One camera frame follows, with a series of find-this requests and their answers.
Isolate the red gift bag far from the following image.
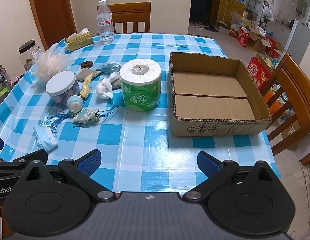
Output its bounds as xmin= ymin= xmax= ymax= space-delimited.
xmin=237 ymin=27 xmax=249 ymax=48

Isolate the wooden chair far side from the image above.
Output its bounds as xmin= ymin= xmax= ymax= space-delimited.
xmin=107 ymin=2 xmax=151 ymax=33

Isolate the open cardboard box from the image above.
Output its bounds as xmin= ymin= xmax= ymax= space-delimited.
xmin=167 ymin=53 xmax=271 ymax=137

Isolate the yellow knotted cloth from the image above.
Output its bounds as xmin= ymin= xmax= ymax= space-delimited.
xmin=79 ymin=73 xmax=94 ymax=99

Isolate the yellow wooden cabinet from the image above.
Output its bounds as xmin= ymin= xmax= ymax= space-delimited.
xmin=216 ymin=0 xmax=246 ymax=27

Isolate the wooden chair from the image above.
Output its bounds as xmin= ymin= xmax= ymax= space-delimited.
xmin=107 ymin=2 xmax=151 ymax=33
xmin=260 ymin=53 xmax=310 ymax=155

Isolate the grey fabric sachet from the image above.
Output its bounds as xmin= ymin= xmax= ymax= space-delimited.
xmin=76 ymin=68 xmax=101 ymax=82

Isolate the blue checkered tablecloth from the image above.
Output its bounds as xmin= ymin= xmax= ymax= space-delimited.
xmin=0 ymin=32 xmax=282 ymax=194

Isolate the black lid clear jar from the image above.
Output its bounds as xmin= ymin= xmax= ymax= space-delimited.
xmin=18 ymin=40 xmax=42 ymax=71

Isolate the clear plastic water bottle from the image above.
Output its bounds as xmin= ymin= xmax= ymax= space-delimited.
xmin=97 ymin=0 xmax=115 ymax=44

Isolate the blue tassel embroidered sachet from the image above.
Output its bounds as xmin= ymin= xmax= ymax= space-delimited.
xmin=43 ymin=105 xmax=118 ymax=128

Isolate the red gift box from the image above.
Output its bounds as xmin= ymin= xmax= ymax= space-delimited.
xmin=247 ymin=57 xmax=270 ymax=89

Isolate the wooden chair right side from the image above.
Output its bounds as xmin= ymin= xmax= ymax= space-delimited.
xmin=260 ymin=53 xmax=310 ymax=155

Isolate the gold tissue pack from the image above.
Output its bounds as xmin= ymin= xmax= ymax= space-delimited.
xmin=65 ymin=28 xmax=94 ymax=52

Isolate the blue face mask front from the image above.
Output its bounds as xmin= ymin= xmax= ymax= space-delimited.
xmin=34 ymin=121 xmax=58 ymax=152

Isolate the brown hair scrunchie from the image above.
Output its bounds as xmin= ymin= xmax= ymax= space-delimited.
xmin=81 ymin=61 xmax=94 ymax=68

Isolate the white lid plastic jar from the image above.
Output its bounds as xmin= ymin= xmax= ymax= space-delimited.
xmin=45 ymin=70 xmax=80 ymax=108

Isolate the brown wooden door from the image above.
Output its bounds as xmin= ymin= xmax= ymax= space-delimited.
xmin=29 ymin=0 xmax=77 ymax=49

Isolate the open brown carton floor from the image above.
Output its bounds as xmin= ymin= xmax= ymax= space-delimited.
xmin=248 ymin=28 xmax=271 ymax=54

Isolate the blue face mask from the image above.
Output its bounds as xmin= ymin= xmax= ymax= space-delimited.
xmin=34 ymin=121 xmax=58 ymax=152
xmin=96 ymin=62 xmax=122 ymax=74

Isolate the grey refrigerator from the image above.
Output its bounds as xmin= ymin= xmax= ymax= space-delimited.
xmin=284 ymin=19 xmax=310 ymax=64

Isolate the white mesh bath pouf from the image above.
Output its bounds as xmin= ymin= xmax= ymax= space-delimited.
xmin=33 ymin=51 xmax=75 ymax=83

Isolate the green toilet paper roll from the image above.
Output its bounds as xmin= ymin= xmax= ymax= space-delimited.
xmin=120 ymin=59 xmax=162 ymax=112

